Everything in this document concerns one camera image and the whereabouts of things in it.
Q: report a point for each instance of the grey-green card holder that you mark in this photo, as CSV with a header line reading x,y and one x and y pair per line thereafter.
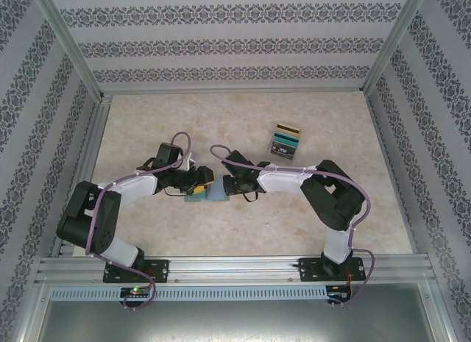
x,y
217,193

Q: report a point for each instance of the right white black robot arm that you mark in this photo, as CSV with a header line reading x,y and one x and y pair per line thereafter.
x,y
283,180

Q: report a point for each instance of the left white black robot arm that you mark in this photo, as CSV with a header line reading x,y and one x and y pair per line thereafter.
x,y
136,185

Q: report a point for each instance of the grey VIP card stack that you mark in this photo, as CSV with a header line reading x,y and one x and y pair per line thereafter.
x,y
284,150

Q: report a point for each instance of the stack of coloured cards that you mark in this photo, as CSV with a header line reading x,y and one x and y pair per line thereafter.
x,y
285,143

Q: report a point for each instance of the teal card stack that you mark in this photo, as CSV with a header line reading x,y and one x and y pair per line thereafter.
x,y
287,139

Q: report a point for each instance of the gold card stack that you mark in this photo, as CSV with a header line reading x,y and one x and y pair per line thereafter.
x,y
290,129

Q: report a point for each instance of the left small circuit board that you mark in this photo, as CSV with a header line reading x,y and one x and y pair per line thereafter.
x,y
129,292

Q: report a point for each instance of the small circuit board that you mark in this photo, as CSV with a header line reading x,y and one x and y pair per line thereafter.
x,y
129,292
336,295

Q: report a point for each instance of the brushed metal sheet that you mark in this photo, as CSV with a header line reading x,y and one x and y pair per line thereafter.
x,y
235,323

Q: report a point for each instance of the right small circuit board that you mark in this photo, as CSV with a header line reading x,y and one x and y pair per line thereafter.
x,y
336,295

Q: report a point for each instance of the aluminium frame beam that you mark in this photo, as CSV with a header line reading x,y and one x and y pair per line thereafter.
x,y
235,91

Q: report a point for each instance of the aluminium table edge rail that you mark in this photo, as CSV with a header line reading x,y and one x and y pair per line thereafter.
x,y
387,154
90,154

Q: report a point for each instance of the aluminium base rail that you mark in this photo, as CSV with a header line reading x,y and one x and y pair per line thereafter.
x,y
235,270

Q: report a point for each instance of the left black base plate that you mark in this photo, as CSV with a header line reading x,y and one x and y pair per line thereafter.
x,y
160,272

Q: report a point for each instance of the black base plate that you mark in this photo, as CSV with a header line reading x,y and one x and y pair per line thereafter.
x,y
307,272
160,272

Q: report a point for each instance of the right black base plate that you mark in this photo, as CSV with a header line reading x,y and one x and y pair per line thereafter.
x,y
307,272

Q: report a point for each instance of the aluminium frame post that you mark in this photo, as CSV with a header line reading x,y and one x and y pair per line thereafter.
x,y
393,44
71,44

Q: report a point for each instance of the aluminium frame bar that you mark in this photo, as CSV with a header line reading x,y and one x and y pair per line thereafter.
x,y
439,320
32,320

